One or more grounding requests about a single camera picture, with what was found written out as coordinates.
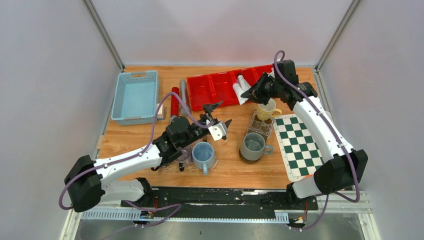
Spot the green white chessboard mat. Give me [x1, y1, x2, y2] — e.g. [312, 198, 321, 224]
[273, 114, 324, 182]

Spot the white toy brick block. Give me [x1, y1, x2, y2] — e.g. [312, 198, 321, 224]
[156, 103, 166, 121]

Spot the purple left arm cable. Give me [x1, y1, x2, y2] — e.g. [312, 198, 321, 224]
[58, 91, 216, 228]

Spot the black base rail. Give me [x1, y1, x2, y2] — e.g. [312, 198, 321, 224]
[133, 187, 318, 219]

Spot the purple grey mug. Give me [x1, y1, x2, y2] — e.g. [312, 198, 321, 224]
[175, 145, 192, 172]

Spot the left aluminium frame post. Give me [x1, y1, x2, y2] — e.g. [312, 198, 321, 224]
[81, 0, 125, 73]

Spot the aluminium corner frame post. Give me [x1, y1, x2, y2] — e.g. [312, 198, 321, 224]
[315, 0, 363, 72]

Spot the light blue plastic basket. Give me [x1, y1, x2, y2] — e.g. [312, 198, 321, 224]
[111, 70, 159, 126]

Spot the cream yellow mug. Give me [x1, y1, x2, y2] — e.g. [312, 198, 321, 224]
[256, 98, 283, 121]

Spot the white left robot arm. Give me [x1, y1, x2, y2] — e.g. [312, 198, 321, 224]
[58, 102, 232, 213]

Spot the silver microphone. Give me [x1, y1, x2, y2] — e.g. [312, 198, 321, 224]
[179, 78, 191, 117]

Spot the grey green mug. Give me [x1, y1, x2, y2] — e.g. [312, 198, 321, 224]
[239, 132, 274, 164]

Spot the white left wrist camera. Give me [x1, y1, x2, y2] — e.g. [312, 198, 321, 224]
[208, 121, 228, 141]

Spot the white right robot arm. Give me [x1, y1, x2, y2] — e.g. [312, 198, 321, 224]
[241, 59, 368, 209]

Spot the light blue mug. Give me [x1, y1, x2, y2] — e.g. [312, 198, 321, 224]
[191, 141, 216, 176]

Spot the red glitter microphone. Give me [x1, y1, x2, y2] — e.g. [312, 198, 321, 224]
[169, 86, 180, 123]

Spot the clear textured plastic sheet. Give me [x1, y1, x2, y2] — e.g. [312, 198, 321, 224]
[246, 110, 275, 141]

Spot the white toothpaste tube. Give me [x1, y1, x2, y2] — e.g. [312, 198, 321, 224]
[232, 74, 251, 105]

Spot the red bin with toothpaste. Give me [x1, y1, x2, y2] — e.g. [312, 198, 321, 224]
[230, 68, 258, 87]

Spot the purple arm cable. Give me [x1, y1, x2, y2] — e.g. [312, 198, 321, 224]
[273, 50, 361, 232]
[58, 91, 216, 228]

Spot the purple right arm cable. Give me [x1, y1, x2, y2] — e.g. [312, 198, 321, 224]
[273, 50, 361, 232]

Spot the brown oval wooden tray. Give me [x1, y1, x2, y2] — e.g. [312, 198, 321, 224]
[238, 110, 275, 164]

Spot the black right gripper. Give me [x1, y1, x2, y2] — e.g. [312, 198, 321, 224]
[241, 72, 283, 106]

